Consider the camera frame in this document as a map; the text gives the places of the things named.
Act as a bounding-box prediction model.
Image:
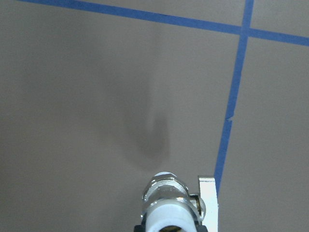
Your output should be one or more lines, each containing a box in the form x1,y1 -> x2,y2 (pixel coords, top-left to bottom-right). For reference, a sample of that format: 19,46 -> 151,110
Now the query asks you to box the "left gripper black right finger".
196,225 -> 207,232

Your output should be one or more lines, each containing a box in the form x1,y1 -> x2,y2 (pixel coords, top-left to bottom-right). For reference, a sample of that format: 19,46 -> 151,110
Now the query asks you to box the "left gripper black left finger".
134,224 -> 146,232

